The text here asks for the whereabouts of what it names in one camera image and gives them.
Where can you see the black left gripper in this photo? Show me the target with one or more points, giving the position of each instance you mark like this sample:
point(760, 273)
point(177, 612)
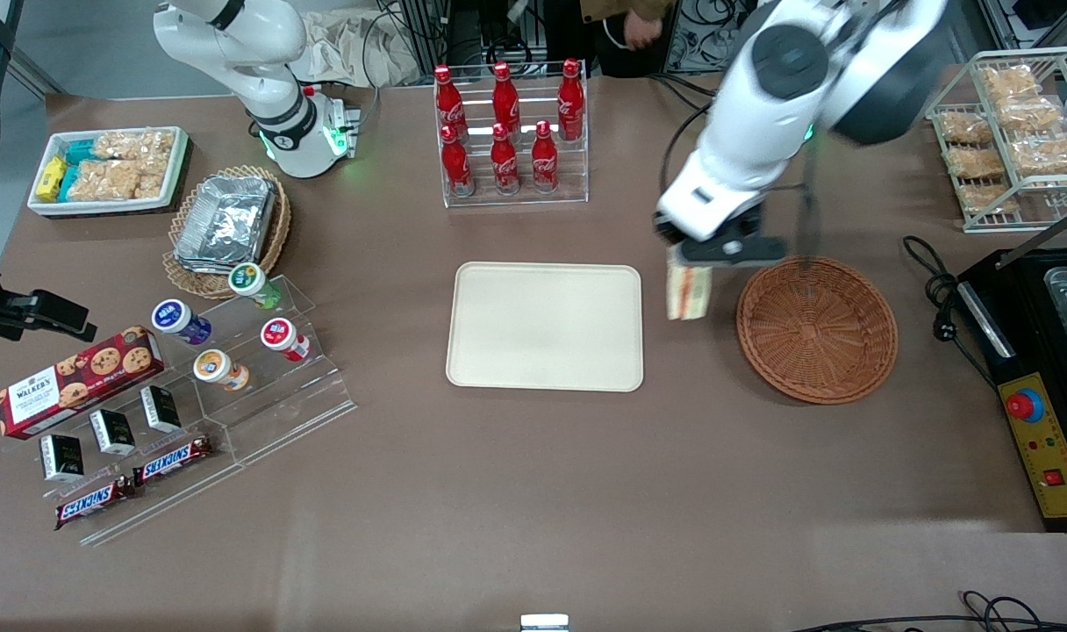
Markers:
point(667, 231)

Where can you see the triangular sandwich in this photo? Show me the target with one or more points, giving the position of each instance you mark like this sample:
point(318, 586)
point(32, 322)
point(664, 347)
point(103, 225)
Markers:
point(688, 294)

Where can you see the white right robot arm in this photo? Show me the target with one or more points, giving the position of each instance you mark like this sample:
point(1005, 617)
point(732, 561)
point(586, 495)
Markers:
point(270, 53)

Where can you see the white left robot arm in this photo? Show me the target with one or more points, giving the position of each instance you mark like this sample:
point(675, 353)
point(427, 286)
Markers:
point(779, 105)

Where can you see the round brown wicker basket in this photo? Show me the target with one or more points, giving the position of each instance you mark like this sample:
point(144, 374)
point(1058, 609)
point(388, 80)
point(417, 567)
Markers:
point(814, 333)

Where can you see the cream plastic tray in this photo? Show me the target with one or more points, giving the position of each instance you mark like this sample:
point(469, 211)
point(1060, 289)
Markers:
point(545, 326)

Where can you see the white rectangular snack tray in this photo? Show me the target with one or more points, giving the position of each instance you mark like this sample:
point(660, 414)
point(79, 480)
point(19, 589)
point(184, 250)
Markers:
point(174, 175)

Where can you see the light wicker basket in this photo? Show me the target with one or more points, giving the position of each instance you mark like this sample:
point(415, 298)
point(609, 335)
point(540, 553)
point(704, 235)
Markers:
point(279, 228)

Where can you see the bare person hand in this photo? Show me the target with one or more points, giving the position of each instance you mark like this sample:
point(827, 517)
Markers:
point(643, 31)

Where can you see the red Walkers cookie box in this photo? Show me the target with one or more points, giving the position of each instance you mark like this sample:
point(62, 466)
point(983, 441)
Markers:
point(77, 382)

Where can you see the blue lid yoghurt bottle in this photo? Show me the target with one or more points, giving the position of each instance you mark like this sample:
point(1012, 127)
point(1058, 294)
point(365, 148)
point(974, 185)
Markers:
point(175, 318)

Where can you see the small black box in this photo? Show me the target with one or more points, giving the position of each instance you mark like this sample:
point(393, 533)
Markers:
point(161, 409)
point(61, 457)
point(112, 432)

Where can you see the teal snack packet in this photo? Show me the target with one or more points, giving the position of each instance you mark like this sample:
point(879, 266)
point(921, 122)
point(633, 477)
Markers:
point(81, 151)
point(68, 180)

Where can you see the yellow snack packet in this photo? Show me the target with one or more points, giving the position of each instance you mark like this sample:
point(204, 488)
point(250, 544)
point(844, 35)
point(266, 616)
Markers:
point(51, 178)

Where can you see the clear rice cracker bag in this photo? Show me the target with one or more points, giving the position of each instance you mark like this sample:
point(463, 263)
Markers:
point(152, 180)
point(103, 180)
point(134, 145)

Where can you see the orange lid yoghurt bottle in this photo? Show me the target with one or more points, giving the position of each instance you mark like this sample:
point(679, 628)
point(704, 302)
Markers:
point(214, 367)

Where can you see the red cola bottle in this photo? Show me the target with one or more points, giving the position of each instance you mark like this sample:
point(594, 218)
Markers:
point(505, 95)
point(570, 101)
point(455, 165)
point(504, 162)
point(544, 160)
point(449, 98)

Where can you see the clear acrylic bottle rack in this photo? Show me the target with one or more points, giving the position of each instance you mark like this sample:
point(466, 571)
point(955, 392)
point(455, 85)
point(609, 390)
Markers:
point(516, 200)

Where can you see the Snickers chocolate bar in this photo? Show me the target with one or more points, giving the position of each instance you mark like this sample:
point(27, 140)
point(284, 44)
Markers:
point(172, 460)
point(95, 503)

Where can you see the green lid yoghurt bottle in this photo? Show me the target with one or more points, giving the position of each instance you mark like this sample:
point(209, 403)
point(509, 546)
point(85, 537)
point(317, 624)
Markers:
point(248, 281)

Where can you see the stacked aluminium foil trays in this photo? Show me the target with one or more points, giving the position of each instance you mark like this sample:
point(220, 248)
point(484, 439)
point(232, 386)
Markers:
point(226, 219)

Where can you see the red lid yoghurt bottle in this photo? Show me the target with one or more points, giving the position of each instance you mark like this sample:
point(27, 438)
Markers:
point(281, 336)

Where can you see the clear acrylic stepped display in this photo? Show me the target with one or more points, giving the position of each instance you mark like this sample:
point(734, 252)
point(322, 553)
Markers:
point(288, 395)

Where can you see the bagged crispy snack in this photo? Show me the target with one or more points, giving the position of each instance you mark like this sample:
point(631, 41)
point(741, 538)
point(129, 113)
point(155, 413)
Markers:
point(1010, 82)
point(988, 199)
point(967, 128)
point(977, 162)
point(1032, 114)
point(1049, 154)

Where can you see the grey metal bar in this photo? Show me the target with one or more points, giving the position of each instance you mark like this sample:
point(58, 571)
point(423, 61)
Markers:
point(1047, 235)

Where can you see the black countertop appliance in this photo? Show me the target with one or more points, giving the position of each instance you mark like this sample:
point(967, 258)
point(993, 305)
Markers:
point(1038, 342)

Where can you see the red emergency stop button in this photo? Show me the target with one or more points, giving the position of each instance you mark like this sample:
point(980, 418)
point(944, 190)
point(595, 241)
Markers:
point(1025, 405)

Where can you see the crumpled beige bag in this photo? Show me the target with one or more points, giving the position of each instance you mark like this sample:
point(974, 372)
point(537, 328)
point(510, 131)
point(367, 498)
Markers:
point(349, 48)

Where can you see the small silver metal object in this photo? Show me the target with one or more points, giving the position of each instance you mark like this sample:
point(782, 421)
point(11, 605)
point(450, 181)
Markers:
point(544, 623)

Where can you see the yellow control panel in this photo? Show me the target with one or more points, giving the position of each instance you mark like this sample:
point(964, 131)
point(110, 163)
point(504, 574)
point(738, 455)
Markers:
point(1051, 456)

